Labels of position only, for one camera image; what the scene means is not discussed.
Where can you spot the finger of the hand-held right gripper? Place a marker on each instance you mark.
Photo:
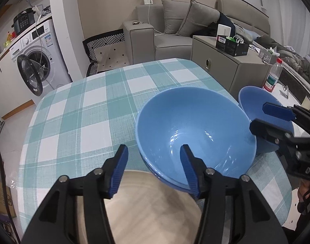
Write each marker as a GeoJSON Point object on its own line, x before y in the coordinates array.
{"type": "Point", "coordinates": [278, 110]}
{"type": "Point", "coordinates": [269, 132]}

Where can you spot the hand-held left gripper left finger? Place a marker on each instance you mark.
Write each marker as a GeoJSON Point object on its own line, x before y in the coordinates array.
{"type": "Point", "coordinates": [118, 172]}

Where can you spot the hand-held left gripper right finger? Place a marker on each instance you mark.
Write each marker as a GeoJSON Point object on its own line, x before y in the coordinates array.
{"type": "Point", "coordinates": [190, 172]}

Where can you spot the large blue bowl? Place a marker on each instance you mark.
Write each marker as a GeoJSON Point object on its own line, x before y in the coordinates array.
{"type": "Point", "coordinates": [170, 183]}

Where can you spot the cream plate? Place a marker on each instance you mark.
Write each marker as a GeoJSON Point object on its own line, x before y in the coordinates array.
{"type": "Point", "coordinates": [149, 208]}

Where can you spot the person's right hand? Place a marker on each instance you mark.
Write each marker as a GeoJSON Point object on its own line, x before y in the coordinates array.
{"type": "Point", "coordinates": [303, 200]}

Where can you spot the silver phone stand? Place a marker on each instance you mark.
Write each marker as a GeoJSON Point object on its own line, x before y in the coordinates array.
{"type": "Point", "coordinates": [284, 92]}

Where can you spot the clear plastic water bottle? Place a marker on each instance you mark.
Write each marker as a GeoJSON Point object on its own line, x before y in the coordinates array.
{"type": "Point", "coordinates": [271, 78]}

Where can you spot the grey blanket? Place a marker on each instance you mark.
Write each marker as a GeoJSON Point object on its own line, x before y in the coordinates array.
{"type": "Point", "coordinates": [297, 58]}

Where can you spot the white tissue box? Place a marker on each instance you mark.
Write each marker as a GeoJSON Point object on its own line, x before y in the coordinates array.
{"type": "Point", "coordinates": [268, 54]}

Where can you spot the teal checked tablecloth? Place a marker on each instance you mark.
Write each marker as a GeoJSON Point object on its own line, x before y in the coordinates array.
{"type": "Point", "coordinates": [94, 106]}

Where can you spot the black box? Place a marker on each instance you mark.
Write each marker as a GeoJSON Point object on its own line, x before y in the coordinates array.
{"type": "Point", "coordinates": [233, 49]}

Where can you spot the grey side cabinet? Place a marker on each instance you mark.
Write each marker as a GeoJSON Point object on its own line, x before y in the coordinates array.
{"type": "Point", "coordinates": [221, 61]}

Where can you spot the dark jacket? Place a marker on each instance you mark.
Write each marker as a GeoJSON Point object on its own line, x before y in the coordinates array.
{"type": "Point", "coordinates": [208, 30]}

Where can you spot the cardboard box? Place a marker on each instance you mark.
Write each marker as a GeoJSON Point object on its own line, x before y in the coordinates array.
{"type": "Point", "coordinates": [2, 195]}

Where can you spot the grey cushion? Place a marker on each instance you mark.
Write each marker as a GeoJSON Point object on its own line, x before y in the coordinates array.
{"type": "Point", "coordinates": [174, 15]}
{"type": "Point", "coordinates": [198, 17]}

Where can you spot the grey sofa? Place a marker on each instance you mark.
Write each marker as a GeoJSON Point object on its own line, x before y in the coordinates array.
{"type": "Point", "coordinates": [142, 43]}

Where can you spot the white washing machine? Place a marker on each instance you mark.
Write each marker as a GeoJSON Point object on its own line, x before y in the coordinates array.
{"type": "Point", "coordinates": [55, 56]}

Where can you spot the white lower kitchen cabinets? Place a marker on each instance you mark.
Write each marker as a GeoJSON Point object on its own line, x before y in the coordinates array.
{"type": "Point", "coordinates": [7, 89]}

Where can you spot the small dark round object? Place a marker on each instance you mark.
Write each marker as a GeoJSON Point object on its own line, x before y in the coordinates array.
{"type": "Point", "coordinates": [135, 22]}

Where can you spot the yellow bottle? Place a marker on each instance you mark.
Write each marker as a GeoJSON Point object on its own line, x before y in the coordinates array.
{"type": "Point", "coordinates": [9, 38]}

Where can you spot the black pressure cooker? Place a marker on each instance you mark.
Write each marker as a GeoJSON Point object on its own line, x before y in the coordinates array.
{"type": "Point", "coordinates": [24, 21]}

